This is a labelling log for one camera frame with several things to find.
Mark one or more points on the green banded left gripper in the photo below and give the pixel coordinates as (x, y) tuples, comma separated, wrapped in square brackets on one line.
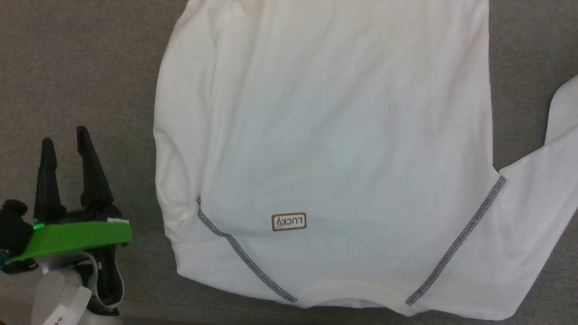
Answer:
[(76, 237)]

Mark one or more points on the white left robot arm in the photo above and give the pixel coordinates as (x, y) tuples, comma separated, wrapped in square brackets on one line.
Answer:
[(58, 293)]

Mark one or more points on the white long-sleeve garment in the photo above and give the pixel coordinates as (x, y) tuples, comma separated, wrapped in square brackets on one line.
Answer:
[(338, 113)]

